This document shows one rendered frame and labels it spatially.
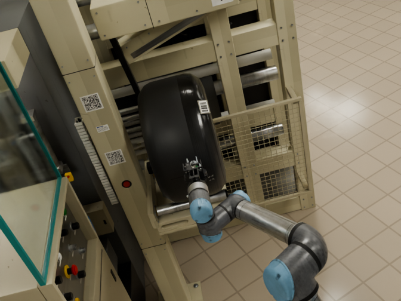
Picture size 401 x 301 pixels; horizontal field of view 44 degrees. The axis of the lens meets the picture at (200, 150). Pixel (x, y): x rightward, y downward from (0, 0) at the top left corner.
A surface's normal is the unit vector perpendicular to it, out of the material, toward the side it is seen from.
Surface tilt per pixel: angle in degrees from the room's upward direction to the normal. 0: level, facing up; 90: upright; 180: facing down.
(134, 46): 90
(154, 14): 90
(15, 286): 0
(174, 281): 90
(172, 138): 52
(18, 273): 0
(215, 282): 0
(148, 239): 90
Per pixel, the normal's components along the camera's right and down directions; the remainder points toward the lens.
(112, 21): 0.13, 0.59
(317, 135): -0.22, -0.76
